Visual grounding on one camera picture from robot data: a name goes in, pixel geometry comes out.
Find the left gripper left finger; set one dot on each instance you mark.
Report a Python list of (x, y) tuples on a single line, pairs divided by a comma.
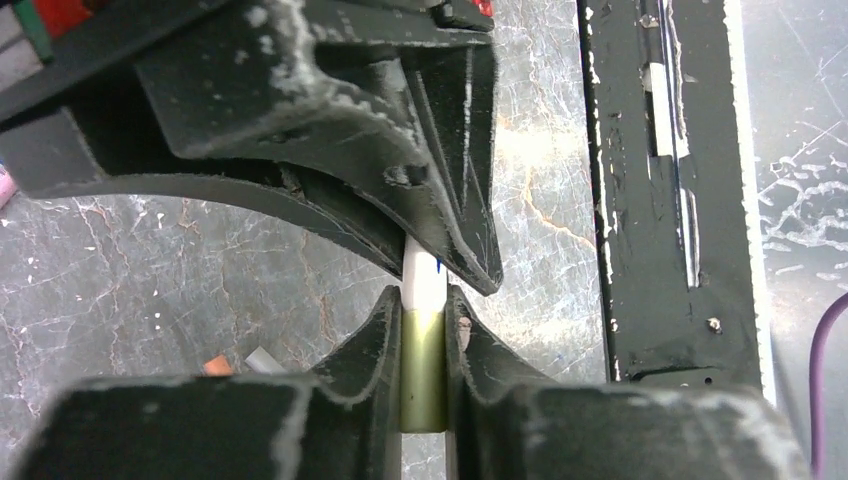
[(337, 420)]

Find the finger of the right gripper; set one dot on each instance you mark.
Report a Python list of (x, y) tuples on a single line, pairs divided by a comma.
[(408, 130)]

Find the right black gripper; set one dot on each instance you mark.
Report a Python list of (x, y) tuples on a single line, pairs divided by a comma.
[(85, 150)]

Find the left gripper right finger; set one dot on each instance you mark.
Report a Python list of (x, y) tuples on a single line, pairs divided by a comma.
[(508, 420)]

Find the olive pen cap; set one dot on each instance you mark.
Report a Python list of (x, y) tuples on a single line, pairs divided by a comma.
[(423, 372)]

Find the white marker pen body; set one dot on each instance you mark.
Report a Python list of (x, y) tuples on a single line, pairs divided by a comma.
[(424, 281)]

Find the pink marker pen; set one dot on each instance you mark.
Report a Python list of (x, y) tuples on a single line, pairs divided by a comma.
[(8, 187)]

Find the orange pen cap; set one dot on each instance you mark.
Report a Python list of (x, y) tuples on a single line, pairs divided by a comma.
[(218, 366)]

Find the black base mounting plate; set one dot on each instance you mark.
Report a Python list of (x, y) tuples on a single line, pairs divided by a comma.
[(673, 178)]

